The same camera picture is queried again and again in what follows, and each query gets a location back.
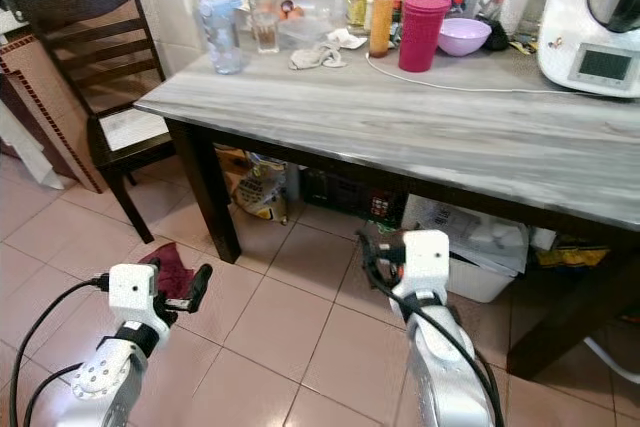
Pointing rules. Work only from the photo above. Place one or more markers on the drinking glass with brown liquid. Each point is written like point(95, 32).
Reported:
point(266, 33)

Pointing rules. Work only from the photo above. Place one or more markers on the clear glass jar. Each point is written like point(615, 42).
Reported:
point(505, 5)

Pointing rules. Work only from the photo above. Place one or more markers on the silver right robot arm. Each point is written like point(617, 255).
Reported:
point(445, 367)

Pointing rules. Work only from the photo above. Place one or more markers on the small white bottle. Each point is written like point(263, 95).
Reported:
point(374, 2)

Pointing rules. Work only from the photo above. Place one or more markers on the white tissue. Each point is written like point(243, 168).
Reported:
point(348, 39)

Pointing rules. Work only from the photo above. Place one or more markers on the dark wooden chair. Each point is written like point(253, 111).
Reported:
point(90, 57)

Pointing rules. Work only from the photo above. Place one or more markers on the yellow and black package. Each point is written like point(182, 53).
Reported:
point(570, 252)

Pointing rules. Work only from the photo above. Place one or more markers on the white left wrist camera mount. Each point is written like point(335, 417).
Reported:
point(133, 292)

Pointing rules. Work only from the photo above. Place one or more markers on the crumpled beige cloth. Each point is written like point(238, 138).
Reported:
point(315, 59)

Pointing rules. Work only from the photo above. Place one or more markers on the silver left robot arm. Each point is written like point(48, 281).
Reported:
point(105, 379)

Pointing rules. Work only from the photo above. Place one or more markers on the clear plastic container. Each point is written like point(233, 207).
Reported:
point(302, 33)

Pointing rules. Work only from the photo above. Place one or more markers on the grey marble top table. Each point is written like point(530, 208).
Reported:
point(400, 127)

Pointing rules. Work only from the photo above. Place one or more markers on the yellow printed bag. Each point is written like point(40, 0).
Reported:
point(263, 192)

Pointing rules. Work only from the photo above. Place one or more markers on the brown tiled cabinet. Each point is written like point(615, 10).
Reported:
point(45, 107)

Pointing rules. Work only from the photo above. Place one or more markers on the white kitchen machine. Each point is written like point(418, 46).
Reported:
point(575, 17)

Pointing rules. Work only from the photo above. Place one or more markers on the black plastic crate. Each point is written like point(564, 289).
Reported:
point(350, 197)

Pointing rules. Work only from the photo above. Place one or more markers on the small black object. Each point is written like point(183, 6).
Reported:
point(498, 37)

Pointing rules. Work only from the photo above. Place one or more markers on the orange sauce bottle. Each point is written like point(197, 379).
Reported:
point(381, 27)

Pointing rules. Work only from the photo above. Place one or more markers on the purple plastic bowl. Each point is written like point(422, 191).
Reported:
point(468, 37)

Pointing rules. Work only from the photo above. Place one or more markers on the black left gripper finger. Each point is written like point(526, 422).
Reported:
point(198, 285)

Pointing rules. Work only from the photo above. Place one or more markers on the clear blue water bottle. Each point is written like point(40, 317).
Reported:
point(224, 37)

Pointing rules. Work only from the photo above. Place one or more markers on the magenta plastic tumbler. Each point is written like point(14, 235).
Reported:
point(423, 37)

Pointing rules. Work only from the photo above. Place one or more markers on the white plastic bin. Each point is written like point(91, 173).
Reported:
point(485, 252)

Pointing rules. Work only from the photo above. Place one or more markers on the dark red cloth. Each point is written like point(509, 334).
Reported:
point(172, 269)

